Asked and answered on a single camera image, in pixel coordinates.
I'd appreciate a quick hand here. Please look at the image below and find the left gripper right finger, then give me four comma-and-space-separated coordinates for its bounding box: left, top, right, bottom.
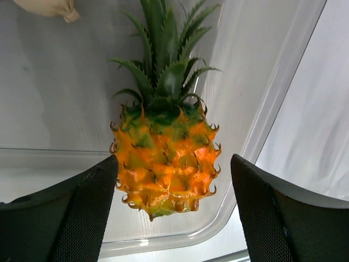
231, 154, 348, 261

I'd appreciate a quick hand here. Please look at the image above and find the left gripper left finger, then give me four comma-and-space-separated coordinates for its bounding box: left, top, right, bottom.
1, 156, 118, 261

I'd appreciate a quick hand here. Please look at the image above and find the beige garlic bulb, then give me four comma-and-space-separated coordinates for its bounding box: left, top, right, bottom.
14, 0, 81, 23

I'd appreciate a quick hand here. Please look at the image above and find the clear grey plastic bin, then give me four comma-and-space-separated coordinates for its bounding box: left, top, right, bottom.
1, 1, 325, 258

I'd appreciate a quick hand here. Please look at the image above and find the orange toy pineapple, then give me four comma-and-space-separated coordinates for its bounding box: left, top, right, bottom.
110, 1, 221, 220

